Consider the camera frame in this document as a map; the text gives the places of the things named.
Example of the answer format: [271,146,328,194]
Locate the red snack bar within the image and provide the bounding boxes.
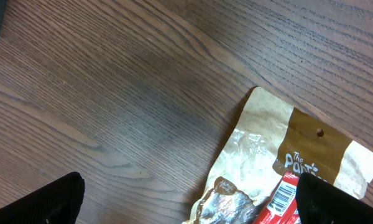
[253,172,301,224]

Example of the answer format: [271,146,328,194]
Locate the beige cookie bag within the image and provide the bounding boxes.
[189,87,373,223]

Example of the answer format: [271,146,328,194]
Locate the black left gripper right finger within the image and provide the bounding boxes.
[296,173,373,224]

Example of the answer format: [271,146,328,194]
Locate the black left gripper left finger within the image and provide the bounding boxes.
[0,172,85,224]

